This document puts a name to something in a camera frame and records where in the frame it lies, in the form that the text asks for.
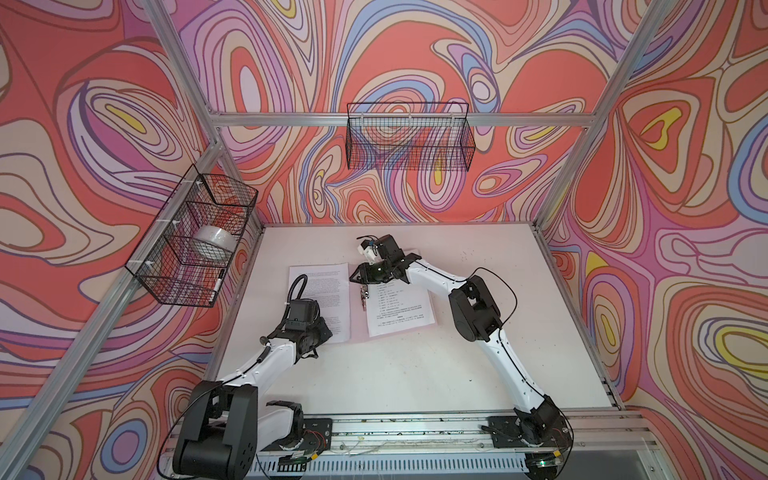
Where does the pink file folder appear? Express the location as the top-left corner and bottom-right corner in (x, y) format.
(287, 262), (438, 346)

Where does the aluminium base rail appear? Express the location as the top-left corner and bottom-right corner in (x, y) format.
(245, 410), (668, 479)

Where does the printed list sheet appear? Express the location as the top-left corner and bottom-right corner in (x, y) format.
(366, 281), (436, 338)

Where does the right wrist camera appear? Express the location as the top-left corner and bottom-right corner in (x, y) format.
(358, 238), (379, 264)

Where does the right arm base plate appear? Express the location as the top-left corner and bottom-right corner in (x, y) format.
(480, 416), (573, 451)

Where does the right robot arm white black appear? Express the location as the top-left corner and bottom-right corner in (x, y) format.
(350, 234), (574, 449)

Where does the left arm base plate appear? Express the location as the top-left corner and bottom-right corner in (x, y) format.
(277, 417), (333, 455)

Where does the black wire basket back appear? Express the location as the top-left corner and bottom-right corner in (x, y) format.
(345, 100), (476, 172)

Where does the black wire basket left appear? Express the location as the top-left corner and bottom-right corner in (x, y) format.
(125, 166), (258, 308)

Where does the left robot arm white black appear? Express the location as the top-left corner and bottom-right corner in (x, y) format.
(155, 274), (333, 479)

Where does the aluminium frame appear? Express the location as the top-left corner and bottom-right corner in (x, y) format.
(0, 0), (679, 480)

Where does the white tape roll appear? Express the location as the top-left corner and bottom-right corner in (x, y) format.
(192, 225), (237, 263)

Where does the black wire basket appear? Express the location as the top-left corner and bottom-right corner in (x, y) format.
(125, 166), (258, 308)
(345, 100), (476, 172)

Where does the metal folder clip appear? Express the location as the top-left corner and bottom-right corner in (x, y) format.
(360, 284), (369, 312)

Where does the printed english text sheet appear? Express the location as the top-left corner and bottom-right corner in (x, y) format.
(289, 263), (351, 344)

